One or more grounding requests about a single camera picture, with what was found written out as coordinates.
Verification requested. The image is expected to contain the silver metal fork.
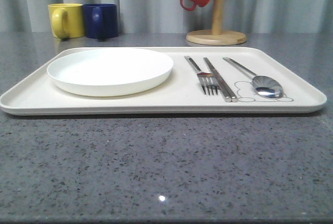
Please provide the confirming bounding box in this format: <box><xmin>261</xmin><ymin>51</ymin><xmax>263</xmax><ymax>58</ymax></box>
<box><xmin>184</xmin><ymin>56</ymin><xmax>219</xmax><ymax>96</ymax></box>

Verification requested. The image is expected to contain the white round plate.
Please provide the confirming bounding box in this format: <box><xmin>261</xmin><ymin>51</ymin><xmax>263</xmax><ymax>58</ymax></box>
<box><xmin>47</xmin><ymin>47</ymin><xmax>174</xmax><ymax>97</ymax></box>

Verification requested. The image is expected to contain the silver metal spoon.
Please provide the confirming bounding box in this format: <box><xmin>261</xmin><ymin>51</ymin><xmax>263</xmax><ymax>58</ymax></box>
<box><xmin>223</xmin><ymin>57</ymin><xmax>284</xmax><ymax>99</ymax></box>

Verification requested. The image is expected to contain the beige rabbit serving tray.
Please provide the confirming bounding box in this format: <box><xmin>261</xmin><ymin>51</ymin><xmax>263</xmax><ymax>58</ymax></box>
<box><xmin>1</xmin><ymin>47</ymin><xmax>327</xmax><ymax>115</ymax></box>

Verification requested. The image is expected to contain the wooden mug tree stand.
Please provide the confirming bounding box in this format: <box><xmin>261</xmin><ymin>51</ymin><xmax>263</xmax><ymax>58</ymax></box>
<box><xmin>186</xmin><ymin>0</ymin><xmax>247</xmax><ymax>46</ymax></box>

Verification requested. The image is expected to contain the grey pleated curtain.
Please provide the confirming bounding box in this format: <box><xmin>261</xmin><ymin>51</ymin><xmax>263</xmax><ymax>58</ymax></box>
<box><xmin>1</xmin><ymin>0</ymin><xmax>332</xmax><ymax>33</ymax></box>

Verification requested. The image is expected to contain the dark blue ceramic mug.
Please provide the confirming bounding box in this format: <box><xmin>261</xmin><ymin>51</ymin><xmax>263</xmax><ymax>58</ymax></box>
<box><xmin>82</xmin><ymin>4</ymin><xmax>119</xmax><ymax>39</ymax></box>

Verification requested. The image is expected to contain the yellow ceramic mug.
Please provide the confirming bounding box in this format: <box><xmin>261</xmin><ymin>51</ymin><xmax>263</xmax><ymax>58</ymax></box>
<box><xmin>47</xmin><ymin>3</ymin><xmax>85</xmax><ymax>39</ymax></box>

